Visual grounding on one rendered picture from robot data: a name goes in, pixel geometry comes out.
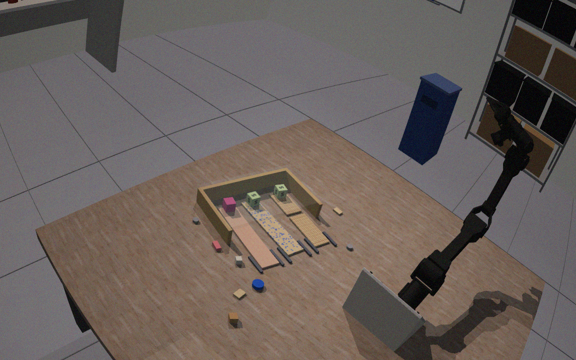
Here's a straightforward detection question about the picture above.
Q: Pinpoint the blue short cylinder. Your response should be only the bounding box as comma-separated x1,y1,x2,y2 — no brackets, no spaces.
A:
252,279,264,291

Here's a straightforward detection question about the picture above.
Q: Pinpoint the small red block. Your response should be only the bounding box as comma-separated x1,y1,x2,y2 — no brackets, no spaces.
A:
212,240,222,251

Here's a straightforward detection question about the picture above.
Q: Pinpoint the brown three-sided wooden frame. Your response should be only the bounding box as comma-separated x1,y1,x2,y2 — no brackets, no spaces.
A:
196,165,324,245

